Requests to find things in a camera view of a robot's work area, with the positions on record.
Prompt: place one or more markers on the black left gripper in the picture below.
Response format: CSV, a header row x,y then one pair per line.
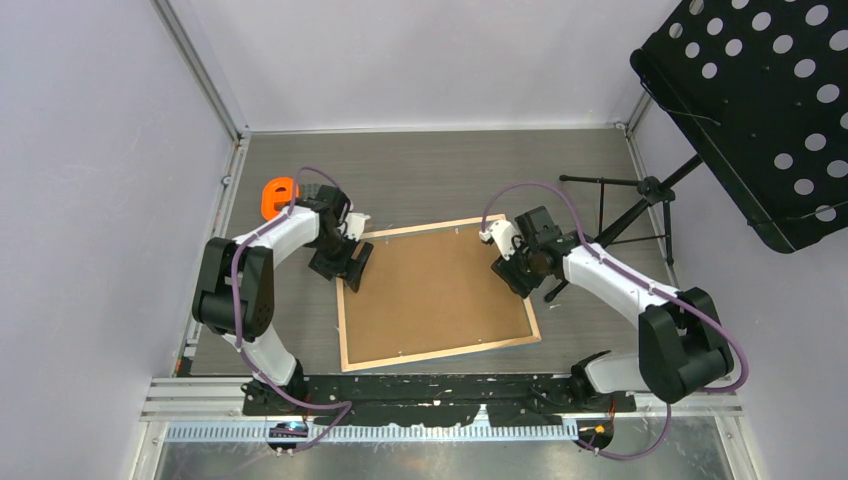
x,y
352,268

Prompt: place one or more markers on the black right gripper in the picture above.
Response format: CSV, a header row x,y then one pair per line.
x,y
518,283

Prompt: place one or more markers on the light wooden picture frame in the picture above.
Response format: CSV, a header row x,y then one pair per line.
x,y
437,356

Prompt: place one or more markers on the brown backing board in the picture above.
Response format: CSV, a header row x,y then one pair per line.
x,y
430,291

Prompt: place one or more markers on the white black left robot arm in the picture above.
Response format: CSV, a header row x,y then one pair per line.
x,y
235,293

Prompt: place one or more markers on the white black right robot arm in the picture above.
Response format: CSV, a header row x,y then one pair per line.
x,y
680,350

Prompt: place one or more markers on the grey building block plate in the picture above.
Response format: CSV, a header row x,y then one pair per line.
x,y
307,191

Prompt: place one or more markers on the orange horseshoe toy block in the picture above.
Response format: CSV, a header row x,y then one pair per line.
x,y
276,194

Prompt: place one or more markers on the black music stand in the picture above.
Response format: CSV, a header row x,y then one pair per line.
x,y
759,90

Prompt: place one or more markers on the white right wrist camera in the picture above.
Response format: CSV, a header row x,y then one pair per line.
x,y
504,235

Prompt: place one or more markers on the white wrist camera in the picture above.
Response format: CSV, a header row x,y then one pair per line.
x,y
354,225
504,235

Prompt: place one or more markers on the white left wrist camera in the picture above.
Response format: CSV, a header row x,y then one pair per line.
x,y
354,225

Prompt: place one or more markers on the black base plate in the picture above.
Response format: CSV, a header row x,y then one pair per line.
x,y
434,400

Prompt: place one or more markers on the aluminium front rail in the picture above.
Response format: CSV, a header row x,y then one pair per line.
x,y
207,409

